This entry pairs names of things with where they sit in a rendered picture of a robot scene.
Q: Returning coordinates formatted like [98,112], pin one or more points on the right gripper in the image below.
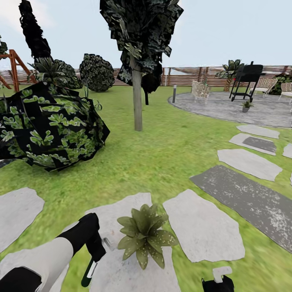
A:
[212,286]

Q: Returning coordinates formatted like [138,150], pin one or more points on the pot plant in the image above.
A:
[144,236]
[246,106]

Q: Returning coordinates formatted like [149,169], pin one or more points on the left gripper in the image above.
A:
[96,249]

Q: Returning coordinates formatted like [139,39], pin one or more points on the charcoal grill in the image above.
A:
[248,73]

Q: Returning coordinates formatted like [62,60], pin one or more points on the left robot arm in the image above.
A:
[40,271]

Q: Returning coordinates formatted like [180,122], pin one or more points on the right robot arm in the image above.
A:
[219,283]

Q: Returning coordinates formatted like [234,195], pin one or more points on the insectifuge atomizer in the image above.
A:
[89,273]

